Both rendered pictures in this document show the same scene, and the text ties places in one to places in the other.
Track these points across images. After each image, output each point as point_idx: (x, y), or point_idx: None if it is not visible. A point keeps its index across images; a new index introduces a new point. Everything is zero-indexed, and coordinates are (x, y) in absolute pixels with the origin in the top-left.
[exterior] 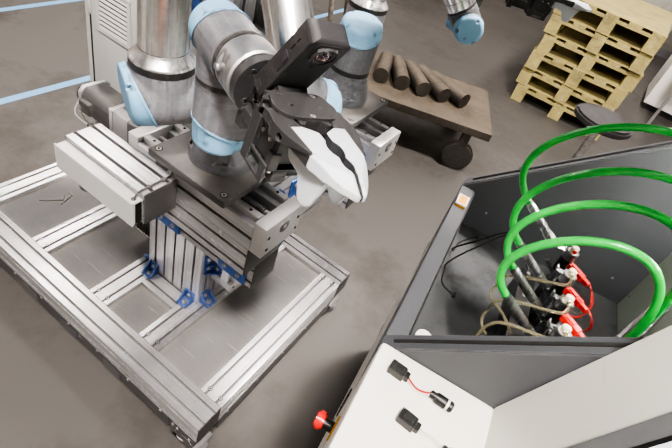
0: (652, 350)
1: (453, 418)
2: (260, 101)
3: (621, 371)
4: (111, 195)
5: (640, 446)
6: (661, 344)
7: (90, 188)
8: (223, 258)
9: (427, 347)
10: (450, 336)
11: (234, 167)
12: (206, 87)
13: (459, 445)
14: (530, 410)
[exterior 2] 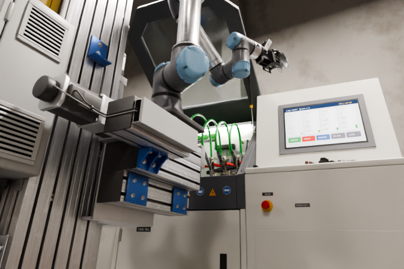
0: (261, 130)
1: None
2: (266, 53)
3: (263, 136)
4: (186, 130)
5: (284, 129)
6: (260, 128)
7: (171, 132)
8: (190, 184)
9: (246, 164)
10: (242, 161)
11: None
12: (249, 51)
13: None
14: (263, 161)
